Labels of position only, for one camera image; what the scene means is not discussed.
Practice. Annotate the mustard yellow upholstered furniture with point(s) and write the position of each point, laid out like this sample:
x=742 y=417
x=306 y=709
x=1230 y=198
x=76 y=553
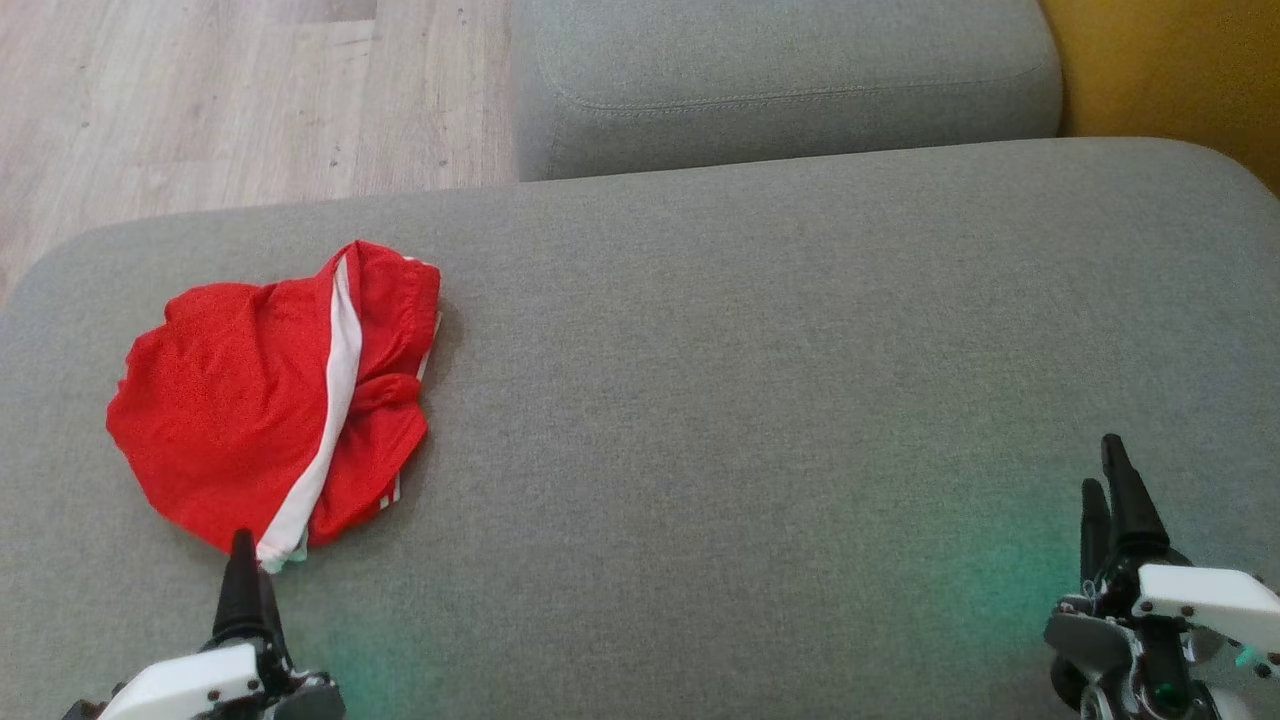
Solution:
x=1170 y=70

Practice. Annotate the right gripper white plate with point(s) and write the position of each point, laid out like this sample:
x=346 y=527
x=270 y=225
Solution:
x=1200 y=600

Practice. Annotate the small grey sofa cushion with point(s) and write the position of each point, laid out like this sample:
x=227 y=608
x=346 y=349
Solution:
x=780 y=80

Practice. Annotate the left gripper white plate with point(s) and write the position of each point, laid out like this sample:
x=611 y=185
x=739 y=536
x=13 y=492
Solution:
x=185 y=685

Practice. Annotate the red shorts white side stripe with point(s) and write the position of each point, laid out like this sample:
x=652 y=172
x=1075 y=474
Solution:
x=220 y=400

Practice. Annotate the large grey sofa seat cushion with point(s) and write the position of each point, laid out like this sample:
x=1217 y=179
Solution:
x=750 y=420

